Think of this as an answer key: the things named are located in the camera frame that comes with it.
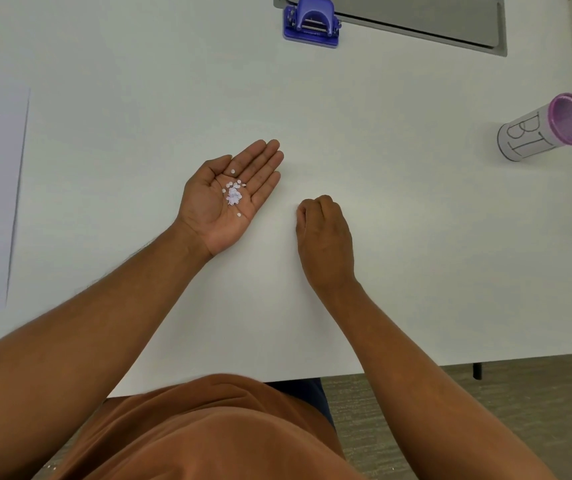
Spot person's right forearm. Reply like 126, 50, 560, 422
311, 277, 559, 480

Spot person's left hand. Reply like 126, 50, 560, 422
178, 139, 286, 258

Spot dark blue trousers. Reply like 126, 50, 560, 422
270, 377, 336, 430

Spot purple hole punch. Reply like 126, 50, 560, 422
283, 0, 342, 49

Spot person's left forearm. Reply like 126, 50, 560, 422
0, 219, 214, 480

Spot pile of white paper dots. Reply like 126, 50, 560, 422
222, 168, 248, 218

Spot grey metal cable tray cover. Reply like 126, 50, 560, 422
273, 0, 508, 57

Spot person's right hand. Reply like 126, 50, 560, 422
295, 195, 357, 294

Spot orange shirt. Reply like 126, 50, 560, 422
51, 374, 366, 480

